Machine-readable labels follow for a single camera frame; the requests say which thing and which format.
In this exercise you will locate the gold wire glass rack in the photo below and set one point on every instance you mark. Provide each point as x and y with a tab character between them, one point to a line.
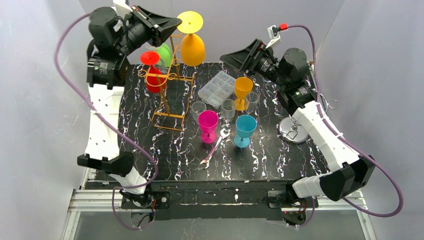
175	95

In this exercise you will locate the clear tumbler glass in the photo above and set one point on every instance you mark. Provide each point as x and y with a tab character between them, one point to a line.
197	108

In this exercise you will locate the clear stemless glass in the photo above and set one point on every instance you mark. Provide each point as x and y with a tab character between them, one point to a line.
228	109

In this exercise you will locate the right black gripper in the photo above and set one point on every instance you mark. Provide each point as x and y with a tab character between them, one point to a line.
255	56

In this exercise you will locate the silver combination wrench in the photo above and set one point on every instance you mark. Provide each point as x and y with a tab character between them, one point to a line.
224	134

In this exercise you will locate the orange glass yellow base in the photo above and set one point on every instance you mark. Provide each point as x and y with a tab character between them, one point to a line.
243	86

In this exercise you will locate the red wine glass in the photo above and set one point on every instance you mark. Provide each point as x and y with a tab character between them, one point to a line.
151	58

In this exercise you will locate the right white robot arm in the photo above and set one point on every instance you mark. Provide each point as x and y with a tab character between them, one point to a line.
349	170

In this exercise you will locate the green wine glass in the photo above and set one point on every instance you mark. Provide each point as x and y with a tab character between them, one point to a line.
165	54

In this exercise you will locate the clear wine glass rear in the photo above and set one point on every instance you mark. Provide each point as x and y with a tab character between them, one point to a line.
160	65

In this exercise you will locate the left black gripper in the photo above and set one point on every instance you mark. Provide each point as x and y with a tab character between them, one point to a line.
145	25

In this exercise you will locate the clear champagne flute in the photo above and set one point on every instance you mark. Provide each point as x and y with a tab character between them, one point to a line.
251	102

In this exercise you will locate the aluminium frame rail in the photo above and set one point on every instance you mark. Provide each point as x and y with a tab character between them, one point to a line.
97	206

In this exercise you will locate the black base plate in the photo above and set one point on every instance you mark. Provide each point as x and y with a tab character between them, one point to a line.
222	199

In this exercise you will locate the pink wine glass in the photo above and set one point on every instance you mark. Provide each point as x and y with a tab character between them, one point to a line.
208	121

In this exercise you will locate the blue wine glass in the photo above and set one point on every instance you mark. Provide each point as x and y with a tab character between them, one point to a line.
245	127

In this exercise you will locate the orange glass yellow foot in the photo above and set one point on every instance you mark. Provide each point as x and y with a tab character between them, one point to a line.
193	51

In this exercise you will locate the silver wire glass rack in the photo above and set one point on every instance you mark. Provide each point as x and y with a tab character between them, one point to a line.
289	128

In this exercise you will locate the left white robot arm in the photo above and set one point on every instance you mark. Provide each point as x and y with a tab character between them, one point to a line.
116	33

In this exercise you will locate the clear plastic screw box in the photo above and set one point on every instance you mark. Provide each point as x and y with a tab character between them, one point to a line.
218	89

